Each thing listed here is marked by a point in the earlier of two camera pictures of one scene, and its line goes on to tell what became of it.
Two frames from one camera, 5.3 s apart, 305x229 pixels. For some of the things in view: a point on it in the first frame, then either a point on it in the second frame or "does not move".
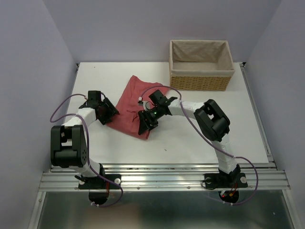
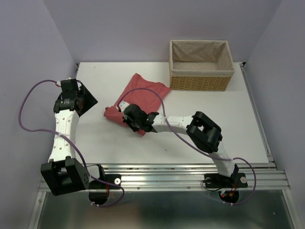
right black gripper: [145, 125] to [126, 120]
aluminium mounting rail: [170, 177] does not move
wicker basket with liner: [200, 65] does not move
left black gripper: [111, 111] to [91, 100]
